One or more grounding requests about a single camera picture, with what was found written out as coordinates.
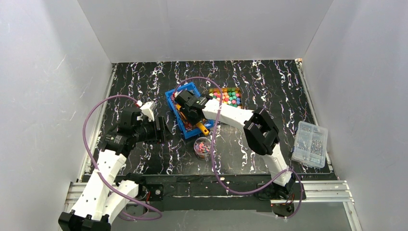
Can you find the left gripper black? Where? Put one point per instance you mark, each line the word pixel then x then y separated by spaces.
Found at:
pixel 160 129

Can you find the clear plastic compartment box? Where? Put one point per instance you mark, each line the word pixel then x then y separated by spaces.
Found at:
pixel 310 145

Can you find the square tin of star candies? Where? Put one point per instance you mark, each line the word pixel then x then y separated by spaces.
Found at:
pixel 229 96

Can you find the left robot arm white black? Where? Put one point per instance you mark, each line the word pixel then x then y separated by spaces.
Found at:
pixel 100 203

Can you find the clear round plastic jar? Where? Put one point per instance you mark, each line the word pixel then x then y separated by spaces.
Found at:
pixel 202 147

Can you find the orange plastic scoop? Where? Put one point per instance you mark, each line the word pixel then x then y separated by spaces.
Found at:
pixel 190 130

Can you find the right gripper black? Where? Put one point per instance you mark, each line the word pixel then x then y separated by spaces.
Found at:
pixel 194 115

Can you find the blue plastic candy bin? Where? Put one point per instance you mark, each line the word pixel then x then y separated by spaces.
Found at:
pixel 171 94

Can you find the aluminium frame rail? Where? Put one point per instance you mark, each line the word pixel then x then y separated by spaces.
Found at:
pixel 315 191

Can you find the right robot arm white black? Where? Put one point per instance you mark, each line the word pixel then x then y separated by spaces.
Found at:
pixel 261 133

